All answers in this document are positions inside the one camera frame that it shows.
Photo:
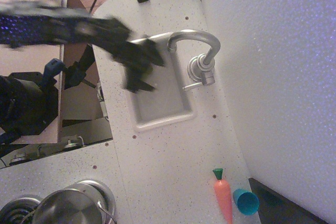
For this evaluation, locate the white recessed sink basin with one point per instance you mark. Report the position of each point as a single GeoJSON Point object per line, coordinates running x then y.
{"type": "Point", "coordinates": [168, 103]}

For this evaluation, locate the silver stove burner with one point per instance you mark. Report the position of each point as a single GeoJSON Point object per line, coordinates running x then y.
{"type": "Point", "coordinates": [20, 210]}
{"type": "Point", "coordinates": [102, 196]}

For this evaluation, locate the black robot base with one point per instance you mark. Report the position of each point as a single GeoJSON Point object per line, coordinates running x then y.
{"type": "Point", "coordinates": [28, 105]}

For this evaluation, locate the stainless steel pot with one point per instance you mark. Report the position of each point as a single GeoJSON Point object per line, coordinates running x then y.
{"type": "Point", "coordinates": [67, 205]}

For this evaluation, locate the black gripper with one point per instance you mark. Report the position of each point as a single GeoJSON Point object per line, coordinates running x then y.
{"type": "Point", "coordinates": [138, 59]}

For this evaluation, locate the teal plastic cup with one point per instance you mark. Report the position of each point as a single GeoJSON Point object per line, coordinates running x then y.
{"type": "Point", "coordinates": [246, 201]}

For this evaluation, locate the silver curved faucet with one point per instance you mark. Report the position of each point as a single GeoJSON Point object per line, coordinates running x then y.
{"type": "Point", "coordinates": [200, 68]}

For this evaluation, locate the orange toy carrot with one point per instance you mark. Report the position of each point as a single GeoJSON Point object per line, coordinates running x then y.
{"type": "Point", "coordinates": [223, 195]}

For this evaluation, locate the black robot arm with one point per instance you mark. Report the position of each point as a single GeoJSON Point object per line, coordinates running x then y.
{"type": "Point", "coordinates": [43, 22]}

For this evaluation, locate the blue black clamp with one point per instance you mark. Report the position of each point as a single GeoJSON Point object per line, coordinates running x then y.
{"type": "Point", "coordinates": [74, 75]}

